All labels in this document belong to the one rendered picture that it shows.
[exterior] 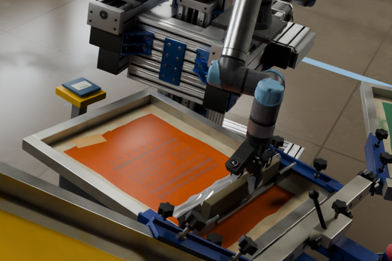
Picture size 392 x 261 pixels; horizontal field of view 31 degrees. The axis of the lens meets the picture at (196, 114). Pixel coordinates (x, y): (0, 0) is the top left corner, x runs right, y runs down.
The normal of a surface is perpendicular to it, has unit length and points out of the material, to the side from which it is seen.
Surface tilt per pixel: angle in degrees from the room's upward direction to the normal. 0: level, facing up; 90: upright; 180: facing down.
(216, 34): 0
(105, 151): 0
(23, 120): 0
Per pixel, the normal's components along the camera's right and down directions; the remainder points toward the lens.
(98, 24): -0.40, 0.39
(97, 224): 0.36, 0.51
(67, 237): 0.63, -0.75
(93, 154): 0.17, -0.86
